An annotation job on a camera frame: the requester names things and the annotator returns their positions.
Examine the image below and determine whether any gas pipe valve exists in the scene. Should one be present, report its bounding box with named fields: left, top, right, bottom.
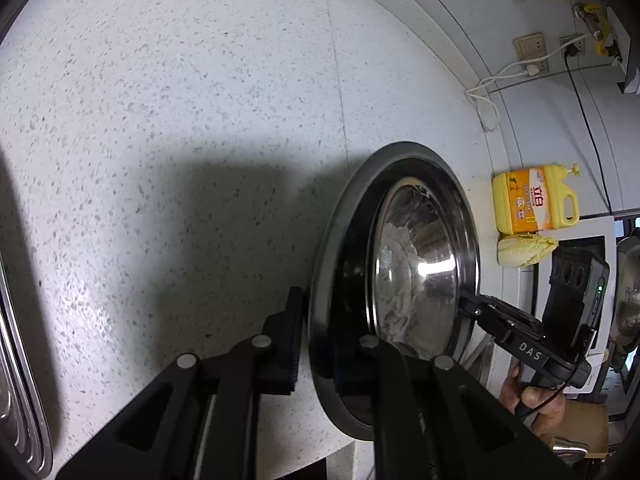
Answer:
left=572, top=0, right=622, bottom=57

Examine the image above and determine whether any cardboard box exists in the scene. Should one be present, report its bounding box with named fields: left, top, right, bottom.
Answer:
left=550, top=402, right=611, bottom=461

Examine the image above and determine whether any beige wall socket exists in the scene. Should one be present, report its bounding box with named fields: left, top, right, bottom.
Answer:
left=515, top=32, right=550, bottom=76

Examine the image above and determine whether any yellow detergent bottle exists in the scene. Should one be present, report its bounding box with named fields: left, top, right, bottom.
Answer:
left=492, top=162, right=582, bottom=236

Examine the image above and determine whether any white wall socket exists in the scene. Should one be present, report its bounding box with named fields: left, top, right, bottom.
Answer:
left=560, top=34, right=587, bottom=58

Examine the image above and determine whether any white power cable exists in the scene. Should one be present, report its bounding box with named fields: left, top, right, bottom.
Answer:
left=465, top=35, right=586, bottom=133

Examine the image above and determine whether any napa cabbage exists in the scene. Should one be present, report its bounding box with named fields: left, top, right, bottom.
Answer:
left=496, top=232, right=559, bottom=268

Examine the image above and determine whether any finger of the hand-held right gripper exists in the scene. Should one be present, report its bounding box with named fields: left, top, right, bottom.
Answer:
left=457, top=290, right=545, bottom=345

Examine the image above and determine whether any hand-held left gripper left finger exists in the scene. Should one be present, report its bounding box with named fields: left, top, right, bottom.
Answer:
left=55, top=286, right=304, bottom=480

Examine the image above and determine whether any person's right hand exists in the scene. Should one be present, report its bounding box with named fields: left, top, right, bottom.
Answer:
left=499, top=362, right=566, bottom=436

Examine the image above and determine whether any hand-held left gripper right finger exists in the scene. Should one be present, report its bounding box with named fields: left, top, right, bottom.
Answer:
left=332, top=335, right=576, bottom=480

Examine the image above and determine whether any black power cable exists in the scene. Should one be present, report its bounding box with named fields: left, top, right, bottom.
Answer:
left=565, top=52, right=615, bottom=216

